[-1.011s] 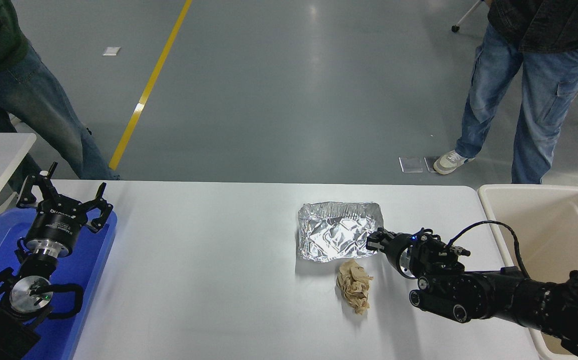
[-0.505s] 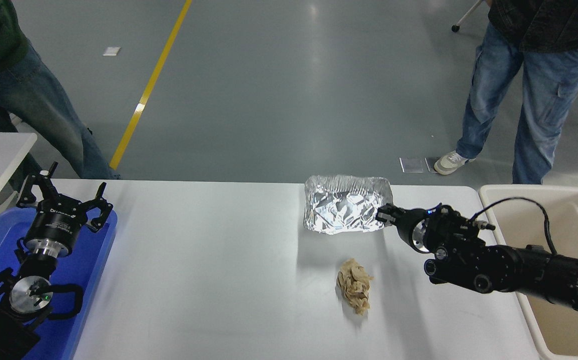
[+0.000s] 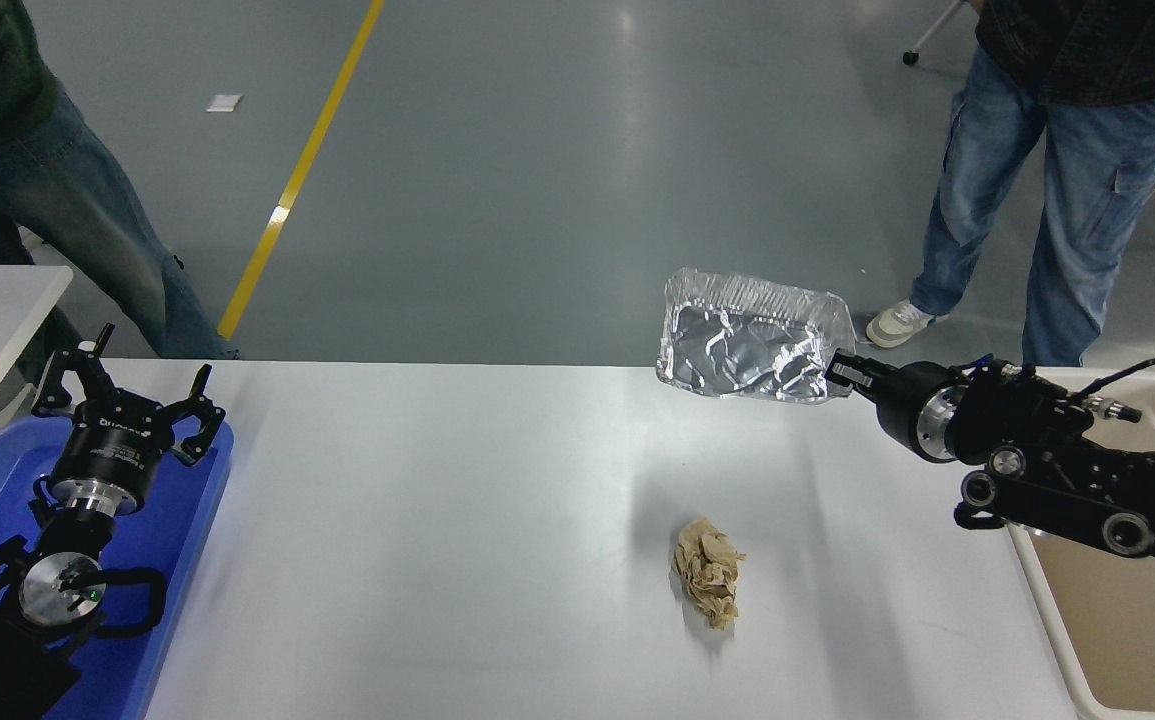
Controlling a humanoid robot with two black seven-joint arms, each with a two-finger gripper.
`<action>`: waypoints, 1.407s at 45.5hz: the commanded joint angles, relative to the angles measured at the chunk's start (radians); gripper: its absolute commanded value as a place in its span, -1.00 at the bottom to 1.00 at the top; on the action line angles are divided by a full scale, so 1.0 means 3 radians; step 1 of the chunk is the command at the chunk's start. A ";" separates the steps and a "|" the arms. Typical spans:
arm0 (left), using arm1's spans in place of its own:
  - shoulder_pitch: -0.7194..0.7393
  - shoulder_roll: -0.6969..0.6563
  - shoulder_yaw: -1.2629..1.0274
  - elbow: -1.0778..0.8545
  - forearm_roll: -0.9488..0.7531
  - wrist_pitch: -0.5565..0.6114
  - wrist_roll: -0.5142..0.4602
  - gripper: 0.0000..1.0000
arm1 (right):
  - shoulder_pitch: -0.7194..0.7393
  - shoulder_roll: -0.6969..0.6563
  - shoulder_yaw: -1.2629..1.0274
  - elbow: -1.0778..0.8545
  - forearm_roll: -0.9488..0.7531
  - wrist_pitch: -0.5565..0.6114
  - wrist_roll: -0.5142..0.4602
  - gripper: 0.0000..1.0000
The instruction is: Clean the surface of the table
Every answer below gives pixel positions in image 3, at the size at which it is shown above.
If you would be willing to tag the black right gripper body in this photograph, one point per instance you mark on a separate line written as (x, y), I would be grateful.
(897, 405)

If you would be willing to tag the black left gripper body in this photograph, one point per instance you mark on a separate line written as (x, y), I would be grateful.
(114, 447)

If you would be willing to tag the crinkled foil tray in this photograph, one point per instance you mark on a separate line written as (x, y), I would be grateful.
(747, 340)

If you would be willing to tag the tan paper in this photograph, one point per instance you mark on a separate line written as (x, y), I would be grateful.
(709, 575)

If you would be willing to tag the blue plastic tray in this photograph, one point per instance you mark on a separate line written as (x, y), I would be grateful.
(172, 560)

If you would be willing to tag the white paper scrap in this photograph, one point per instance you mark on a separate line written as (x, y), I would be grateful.
(223, 102)

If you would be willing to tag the white chair leg with caster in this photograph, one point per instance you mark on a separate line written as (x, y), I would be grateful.
(908, 57)

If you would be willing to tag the yellow floor tape line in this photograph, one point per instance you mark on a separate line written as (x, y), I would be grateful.
(324, 120)

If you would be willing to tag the large pale plastic bin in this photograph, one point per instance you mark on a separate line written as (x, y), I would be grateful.
(1117, 640)

